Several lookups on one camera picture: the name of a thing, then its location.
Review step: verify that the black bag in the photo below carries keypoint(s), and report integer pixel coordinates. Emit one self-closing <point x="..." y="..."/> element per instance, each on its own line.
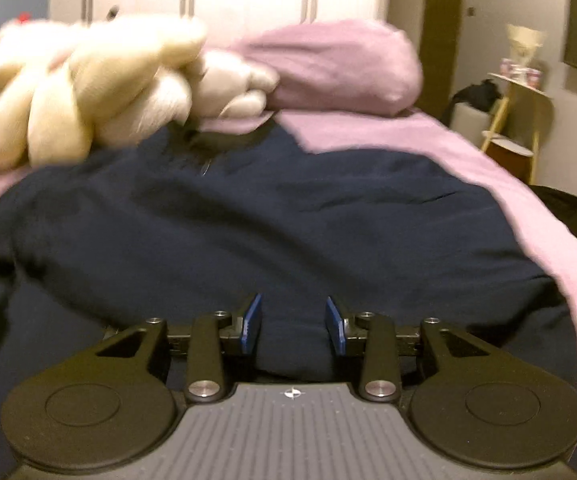
<point x="476" y="92"/>

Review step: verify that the bed with pink sheet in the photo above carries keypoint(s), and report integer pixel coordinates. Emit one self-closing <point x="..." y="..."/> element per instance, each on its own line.
<point x="543" y="240"/>

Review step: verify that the dark wooden door frame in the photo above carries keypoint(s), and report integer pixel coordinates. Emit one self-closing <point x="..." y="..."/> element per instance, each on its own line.
<point x="441" y="20"/>

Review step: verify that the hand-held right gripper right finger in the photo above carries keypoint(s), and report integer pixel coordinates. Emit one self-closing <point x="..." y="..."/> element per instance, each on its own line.
<point x="336" y="329"/>

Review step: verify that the wooden shelf stand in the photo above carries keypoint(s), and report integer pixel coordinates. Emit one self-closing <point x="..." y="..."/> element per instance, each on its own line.
<point x="518" y="95"/>

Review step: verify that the yellow flower plush cushion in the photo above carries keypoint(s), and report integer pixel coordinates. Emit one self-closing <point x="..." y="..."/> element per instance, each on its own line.
<point x="233" y="85"/>

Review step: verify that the navy blue garment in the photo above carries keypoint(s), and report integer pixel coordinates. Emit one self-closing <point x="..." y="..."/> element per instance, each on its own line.
<point x="268" y="220"/>

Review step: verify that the pink pillow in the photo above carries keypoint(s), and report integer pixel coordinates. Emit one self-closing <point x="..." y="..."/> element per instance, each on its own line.
<point x="338" y="70"/>

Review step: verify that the white box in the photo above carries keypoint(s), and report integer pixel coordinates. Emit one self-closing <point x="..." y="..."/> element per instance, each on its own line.
<point x="473" y="125"/>

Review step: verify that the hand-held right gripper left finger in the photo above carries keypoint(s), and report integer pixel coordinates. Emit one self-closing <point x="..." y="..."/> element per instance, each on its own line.
<point x="251" y="325"/>

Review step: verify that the cream paper-wrapped bouquet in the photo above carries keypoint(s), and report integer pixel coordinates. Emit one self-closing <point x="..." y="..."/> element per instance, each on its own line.
<point x="523" y="42"/>

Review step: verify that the cream flower plush cushion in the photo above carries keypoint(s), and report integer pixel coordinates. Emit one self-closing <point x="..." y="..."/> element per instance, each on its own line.
<point x="93" y="100"/>

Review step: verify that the dark floor bag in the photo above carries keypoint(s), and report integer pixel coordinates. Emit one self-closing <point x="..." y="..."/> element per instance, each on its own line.
<point x="563" y="210"/>

